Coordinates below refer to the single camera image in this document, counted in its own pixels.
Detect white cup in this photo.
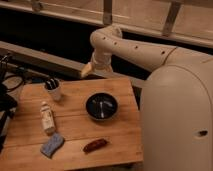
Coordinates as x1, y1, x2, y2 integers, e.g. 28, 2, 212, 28
45, 84, 62, 101

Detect black cable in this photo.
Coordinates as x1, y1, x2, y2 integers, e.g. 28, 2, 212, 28
0, 53, 31, 94

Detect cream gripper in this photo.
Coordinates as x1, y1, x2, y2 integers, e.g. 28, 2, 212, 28
81, 50, 113, 78

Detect black equipment at left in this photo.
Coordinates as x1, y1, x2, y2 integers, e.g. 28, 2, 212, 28
0, 83, 18, 154

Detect black utensils in cup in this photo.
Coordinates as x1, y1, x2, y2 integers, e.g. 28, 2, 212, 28
45, 79, 59, 90

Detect dark ceramic bowl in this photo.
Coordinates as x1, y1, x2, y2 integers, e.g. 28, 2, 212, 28
86, 93, 118, 121

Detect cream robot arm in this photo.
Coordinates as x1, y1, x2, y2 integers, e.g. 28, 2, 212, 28
81, 25, 213, 171

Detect white bottle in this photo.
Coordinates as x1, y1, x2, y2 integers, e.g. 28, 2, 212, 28
40, 101, 56, 135

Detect wooden board table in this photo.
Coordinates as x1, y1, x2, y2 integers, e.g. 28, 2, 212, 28
0, 78, 143, 171

